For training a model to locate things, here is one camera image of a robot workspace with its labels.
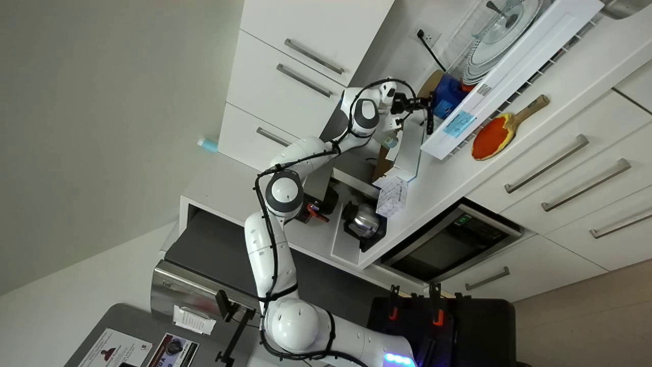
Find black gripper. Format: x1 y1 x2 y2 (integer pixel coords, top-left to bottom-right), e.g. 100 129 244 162
386 88 425 120

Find blue bowl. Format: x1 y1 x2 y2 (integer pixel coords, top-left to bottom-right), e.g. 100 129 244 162
429 72 468 123

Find red table tennis paddle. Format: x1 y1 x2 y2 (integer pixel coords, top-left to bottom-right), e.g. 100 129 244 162
471 94 551 164

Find printed paper sheet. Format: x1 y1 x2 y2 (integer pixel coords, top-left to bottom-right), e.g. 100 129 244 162
374 176 412 220

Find black steel coffee machine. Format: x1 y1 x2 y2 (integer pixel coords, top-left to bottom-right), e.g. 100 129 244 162
296 139 391 265

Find glass coffee pot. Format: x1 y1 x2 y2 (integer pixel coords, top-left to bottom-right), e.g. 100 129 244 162
339 197 383 241

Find built-in black oven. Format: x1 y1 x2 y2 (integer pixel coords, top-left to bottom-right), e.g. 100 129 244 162
374 197 526 285

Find large white cabinet door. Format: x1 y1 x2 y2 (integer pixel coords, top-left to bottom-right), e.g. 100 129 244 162
215 101 303 173

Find grey robot mounting table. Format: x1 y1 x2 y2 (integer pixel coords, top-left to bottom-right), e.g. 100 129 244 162
63 301 262 367

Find black power cable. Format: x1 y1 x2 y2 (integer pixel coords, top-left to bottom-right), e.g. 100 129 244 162
413 26 452 74

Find steel cabinet bar handle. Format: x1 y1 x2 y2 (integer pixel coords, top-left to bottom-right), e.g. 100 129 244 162
255 124 292 149
275 62 335 101
283 37 346 75

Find white wire dish rack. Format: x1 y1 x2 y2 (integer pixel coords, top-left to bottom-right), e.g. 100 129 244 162
443 0 607 104

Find steel drawer handle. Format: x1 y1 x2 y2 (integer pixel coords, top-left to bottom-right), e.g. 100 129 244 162
539 158 633 214
462 265 511 293
503 133 590 195
586 205 652 241

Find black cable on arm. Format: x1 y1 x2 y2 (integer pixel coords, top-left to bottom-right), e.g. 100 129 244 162
250 78 419 364

